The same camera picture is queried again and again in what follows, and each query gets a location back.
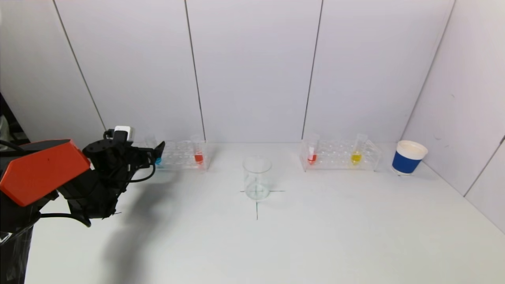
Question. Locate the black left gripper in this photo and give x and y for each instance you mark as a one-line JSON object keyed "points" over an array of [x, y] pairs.
{"points": [[114, 157]]}

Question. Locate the test tube with yellow pigment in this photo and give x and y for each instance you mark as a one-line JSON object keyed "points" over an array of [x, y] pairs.
{"points": [[356, 157]]}

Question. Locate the clear glass beaker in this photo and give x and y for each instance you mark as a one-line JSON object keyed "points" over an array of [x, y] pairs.
{"points": [[257, 185]]}

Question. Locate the test tube with red pigment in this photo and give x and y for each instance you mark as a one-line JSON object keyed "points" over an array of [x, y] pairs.
{"points": [[199, 158], [312, 158]]}

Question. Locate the orange and black left arm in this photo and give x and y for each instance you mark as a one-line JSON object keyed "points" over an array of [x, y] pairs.
{"points": [[39, 169]]}

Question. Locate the black plastic-covered robot torso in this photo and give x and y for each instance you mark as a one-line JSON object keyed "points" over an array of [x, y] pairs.
{"points": [[15, 256]]}

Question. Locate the blue and white paper cup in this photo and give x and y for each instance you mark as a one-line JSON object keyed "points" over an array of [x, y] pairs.
{"points": [[406, 161]]}

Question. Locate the test tube with blue pigment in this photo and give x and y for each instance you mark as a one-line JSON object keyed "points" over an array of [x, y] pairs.
{"points": [[158, 161]]}

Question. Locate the clear acrylic test tube rack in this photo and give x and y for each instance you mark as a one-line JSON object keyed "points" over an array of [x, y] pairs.
{"points": [[179, 163], [339, 165]]}

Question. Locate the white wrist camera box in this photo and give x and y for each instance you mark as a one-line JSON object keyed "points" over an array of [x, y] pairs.
{"points": [[123, 133]]}

